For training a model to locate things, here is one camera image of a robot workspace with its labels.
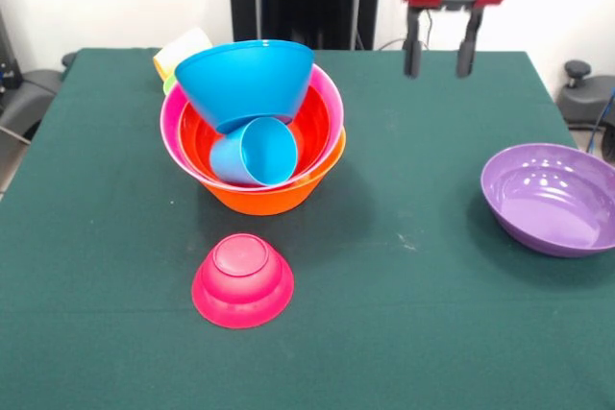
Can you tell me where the yellow cup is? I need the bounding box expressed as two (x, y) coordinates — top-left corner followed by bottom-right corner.
(152, 26), (212, 81)

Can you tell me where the large pink bowl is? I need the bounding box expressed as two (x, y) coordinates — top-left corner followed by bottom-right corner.
(159, 63), (346, 189)

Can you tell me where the medium blue bowl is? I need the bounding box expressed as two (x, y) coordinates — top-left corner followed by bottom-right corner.
(173, 38), (316, 135)

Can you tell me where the red-orange bowl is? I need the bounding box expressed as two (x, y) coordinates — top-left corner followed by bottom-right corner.
(178, 85), (333, 185)

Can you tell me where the dark green tablecloth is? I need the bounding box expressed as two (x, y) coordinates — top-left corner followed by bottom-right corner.
(0, 47), (615, 410)

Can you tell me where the large orange bowl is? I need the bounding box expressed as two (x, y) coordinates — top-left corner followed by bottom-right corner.
(199, 124), (348, 217)

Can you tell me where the black wall cable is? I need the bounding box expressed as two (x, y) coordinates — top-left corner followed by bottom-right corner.
(383, 6), (436, 51)

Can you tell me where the black equipment box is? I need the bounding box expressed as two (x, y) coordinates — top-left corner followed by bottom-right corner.
(0, 11), (21, 89)

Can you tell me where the small crimson bowl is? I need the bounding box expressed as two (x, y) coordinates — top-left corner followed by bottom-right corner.
(190, 232), (296, 330)

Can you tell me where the blue cup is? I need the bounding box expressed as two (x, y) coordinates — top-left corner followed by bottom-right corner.
(209, 116), (299, 188)

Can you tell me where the purple bowl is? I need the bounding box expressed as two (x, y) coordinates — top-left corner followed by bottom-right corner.
(480, 142), (615, 259)

